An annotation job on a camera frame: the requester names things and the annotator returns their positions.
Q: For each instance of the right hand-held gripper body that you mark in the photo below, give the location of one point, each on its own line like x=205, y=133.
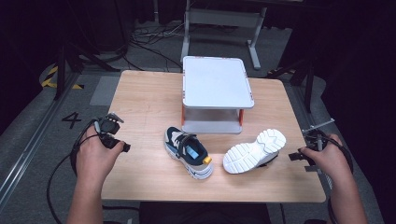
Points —
x=317, y=140

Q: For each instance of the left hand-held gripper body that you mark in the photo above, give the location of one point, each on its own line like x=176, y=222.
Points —
x=108, y=127

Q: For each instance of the navy and beige sneaker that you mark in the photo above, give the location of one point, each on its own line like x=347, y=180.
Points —
x=190, y=154
x=253, y=152

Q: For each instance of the white shoe rack orange posts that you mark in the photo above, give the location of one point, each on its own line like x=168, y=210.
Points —
x=214, y=82

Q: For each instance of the person's right hand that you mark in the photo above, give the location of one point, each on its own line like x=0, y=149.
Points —
x=331, y=163

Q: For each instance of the person's left hand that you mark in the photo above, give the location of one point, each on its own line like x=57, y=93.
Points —
x=91, y=158

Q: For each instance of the black metal stand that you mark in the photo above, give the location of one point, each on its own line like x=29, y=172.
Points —
x=61, y=71
x=309, y=84

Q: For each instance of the yellow and black floor tape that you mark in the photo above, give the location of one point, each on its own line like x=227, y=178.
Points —
x=49, y=80

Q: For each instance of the person's dark clothing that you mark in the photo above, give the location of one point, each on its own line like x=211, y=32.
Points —
x=202, y=214

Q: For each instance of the grey metal stand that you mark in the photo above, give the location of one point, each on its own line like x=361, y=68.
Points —
x=222, y=17

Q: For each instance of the metal floor rail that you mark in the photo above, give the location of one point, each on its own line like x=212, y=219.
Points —
x=29, y=149

